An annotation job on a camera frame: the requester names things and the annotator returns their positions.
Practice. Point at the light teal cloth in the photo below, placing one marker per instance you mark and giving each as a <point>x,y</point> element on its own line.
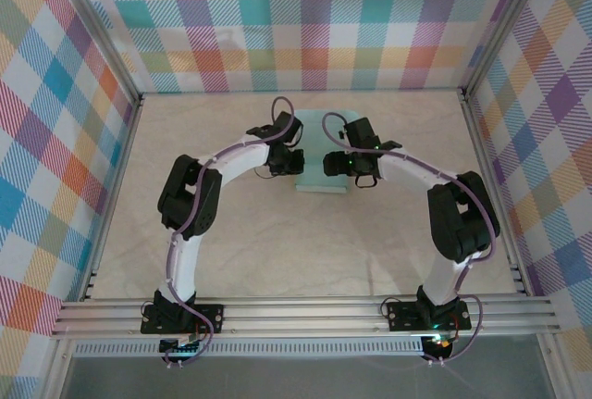
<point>314,158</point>

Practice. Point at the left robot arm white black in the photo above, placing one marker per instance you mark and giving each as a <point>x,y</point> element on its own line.
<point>187,274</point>

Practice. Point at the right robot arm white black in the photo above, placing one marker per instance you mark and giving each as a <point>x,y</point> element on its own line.
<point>462,223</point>

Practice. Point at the small controller circuit board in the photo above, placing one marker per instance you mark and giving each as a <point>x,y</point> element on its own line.
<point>441,343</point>
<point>176,347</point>

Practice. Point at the aluminium side rail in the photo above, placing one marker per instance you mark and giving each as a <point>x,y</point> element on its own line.
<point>485,163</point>
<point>122,163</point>

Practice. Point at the long aluminium base rail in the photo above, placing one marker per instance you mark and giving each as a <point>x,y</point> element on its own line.
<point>300,318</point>

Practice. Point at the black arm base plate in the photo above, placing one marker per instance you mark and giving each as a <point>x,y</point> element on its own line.
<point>402,318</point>
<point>148,325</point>

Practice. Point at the aluminium upright post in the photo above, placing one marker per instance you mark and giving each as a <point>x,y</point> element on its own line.
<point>501,24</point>
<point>97,24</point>

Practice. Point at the aluminium frame leg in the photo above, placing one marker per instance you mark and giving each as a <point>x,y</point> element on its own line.
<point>57,371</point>
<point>552,371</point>

